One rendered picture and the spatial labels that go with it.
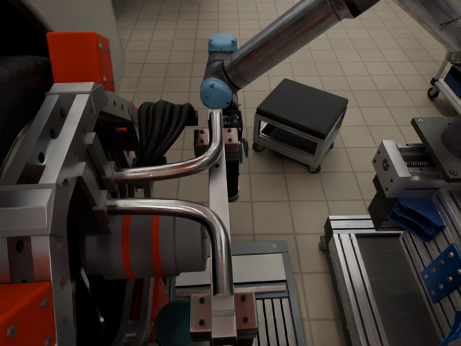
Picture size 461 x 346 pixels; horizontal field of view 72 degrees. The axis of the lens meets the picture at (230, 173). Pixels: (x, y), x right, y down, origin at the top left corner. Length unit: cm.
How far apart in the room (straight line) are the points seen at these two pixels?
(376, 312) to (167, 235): 93
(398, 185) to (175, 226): 61
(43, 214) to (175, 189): 144
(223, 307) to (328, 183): 152
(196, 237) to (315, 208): 124
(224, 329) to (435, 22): 76
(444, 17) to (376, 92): 180
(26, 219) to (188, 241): 27
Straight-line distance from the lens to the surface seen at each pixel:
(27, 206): 39
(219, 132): 56
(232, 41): 86
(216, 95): 73
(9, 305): 35
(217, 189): 52
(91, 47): 56
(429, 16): 88
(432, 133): 100
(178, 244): 56
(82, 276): 74
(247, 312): 46
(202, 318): 46
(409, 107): 261
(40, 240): 39
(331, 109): 179
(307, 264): 157
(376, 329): 131
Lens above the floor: 139
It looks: 49 degrees down
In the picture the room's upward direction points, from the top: straight up
